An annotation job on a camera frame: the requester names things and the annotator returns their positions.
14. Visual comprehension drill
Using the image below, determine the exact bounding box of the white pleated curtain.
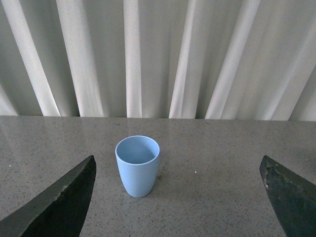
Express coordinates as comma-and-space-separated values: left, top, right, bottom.
0, 0, 316, 121

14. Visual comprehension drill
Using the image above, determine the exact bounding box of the blue plastic cup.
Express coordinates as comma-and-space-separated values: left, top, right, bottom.
115, 135, 160, 198

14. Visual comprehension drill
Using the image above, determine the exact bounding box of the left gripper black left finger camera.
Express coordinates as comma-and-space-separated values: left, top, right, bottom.
0, 156, 96, 237

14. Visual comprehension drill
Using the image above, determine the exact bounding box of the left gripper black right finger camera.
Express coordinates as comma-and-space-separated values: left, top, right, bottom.
259, 156, 316, 237

